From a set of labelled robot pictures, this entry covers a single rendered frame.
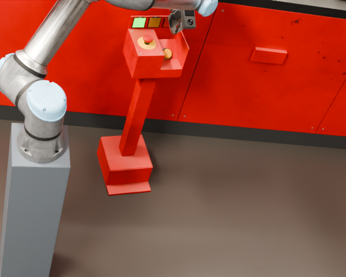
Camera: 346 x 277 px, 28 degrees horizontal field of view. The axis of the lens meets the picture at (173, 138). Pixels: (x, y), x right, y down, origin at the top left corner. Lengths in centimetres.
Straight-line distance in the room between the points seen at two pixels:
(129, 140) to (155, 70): 47
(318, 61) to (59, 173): 148
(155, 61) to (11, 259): 91
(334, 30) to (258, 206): 88
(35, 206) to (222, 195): 119
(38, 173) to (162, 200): 107
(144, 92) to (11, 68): 83
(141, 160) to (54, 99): 113
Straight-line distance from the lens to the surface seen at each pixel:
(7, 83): 213
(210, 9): 231
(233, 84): 322
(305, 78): 329
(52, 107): 204
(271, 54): 310
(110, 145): 314
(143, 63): 262
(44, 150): 215
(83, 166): 319
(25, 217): 239
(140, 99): 284
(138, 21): 268
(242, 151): 348
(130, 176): 312
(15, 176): 220
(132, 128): 297
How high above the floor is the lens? 246
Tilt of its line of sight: 46 degrees down
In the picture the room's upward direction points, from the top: 20 degrees clockwise
